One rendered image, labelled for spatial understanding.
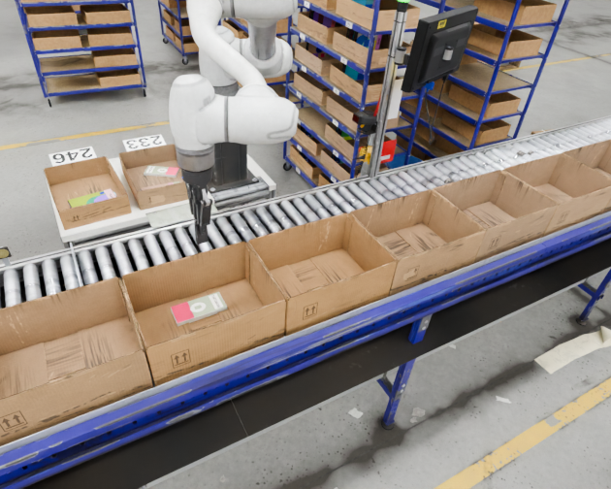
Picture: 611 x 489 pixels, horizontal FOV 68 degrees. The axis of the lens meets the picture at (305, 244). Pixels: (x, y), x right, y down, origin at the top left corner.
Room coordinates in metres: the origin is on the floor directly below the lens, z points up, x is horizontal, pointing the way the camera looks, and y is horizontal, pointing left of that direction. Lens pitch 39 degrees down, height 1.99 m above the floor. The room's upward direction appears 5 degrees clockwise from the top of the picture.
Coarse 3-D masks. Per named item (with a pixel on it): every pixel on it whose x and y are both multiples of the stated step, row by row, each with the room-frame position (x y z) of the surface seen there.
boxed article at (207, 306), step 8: (208, 296) 1.02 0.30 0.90; (216, 296) 1.02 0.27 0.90; (184, 304) 0.98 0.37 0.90; (192, 304) 0.98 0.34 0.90; (200, 304) 0.98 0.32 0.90; (208, 304) 0.98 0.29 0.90; (216, 304) 0.99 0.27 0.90; (224, 304) 0.99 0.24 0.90; (176, 312) 0.94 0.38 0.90; (184, 312) 0.94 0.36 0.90; (192, 312) 0.94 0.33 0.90; (200, 312) 0.95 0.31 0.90; (208, 312) 0.95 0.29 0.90; (216, 312) 0.96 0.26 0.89; (176, 320) 0.91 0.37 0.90; (184, 320) 0.91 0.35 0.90; (192, 320) 0.92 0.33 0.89
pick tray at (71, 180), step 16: (96, 160) 1.91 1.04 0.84; (48, 176) 1.79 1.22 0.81; (64, 176) 1.82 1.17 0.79; (80, 176) 1.86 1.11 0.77; (96, 176) 1.89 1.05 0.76; (112, 176) 1.89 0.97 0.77; (64, 192) 1.73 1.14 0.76; (80, 192) 1.74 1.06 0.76; (64, 208) 1.61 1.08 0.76; (80, 208) 1.52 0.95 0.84; (96, 208) 1.55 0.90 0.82; (112, 208) 1.58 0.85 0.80; (128, 208) 1.62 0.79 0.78; (64, 224) 1.47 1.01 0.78; (80, 224) 1.51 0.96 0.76
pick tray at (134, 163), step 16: (128, 160) 1.99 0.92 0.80; (144, 160) 2.03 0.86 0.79; (160, 160) 2.08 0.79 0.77; (176, 160) 2.11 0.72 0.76; (128, 176) 1.79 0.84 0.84; (144, 176) 1.93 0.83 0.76; (160, 176) 1.94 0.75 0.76; (144, 192) 1.67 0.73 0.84; (160, 192) 1.71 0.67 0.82; (176, 192) 1.74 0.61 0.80; (144, 208) 1.66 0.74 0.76
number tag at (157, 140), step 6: (138, 138) 2.11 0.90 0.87; (144, 138) 2.12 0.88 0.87; (150, 138) 2.13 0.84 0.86; (156, 138) 2.14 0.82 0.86; (162, 138) 2.15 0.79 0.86; (126, 144) 2.05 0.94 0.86; (132, 144) 2.06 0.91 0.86; (138, 144) 2.07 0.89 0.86; (144, 144) 2.08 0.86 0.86; (150, 144) 2.08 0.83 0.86; (156, 144) 2.09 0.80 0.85; (162, 144) 2.10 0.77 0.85
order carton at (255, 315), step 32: (192, 256) 1.04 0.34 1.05; (224, 256) 1.10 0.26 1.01; (256, 256) 1.06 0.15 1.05; (128, 288) 0.94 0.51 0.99; (160, 288) 0.98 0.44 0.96; (192, 288) 1.04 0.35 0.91; (224, 288) 1.07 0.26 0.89; (256, 288) 1.06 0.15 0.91; (160, 320) 0.91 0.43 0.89; (224, 320) 0.80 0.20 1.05; (256, 320) 0.84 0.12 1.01; (160, 352) 0.70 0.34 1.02; (192, 352) 0.74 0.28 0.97; (224, 352) 0.79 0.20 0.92; (160, 384) 0.69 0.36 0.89
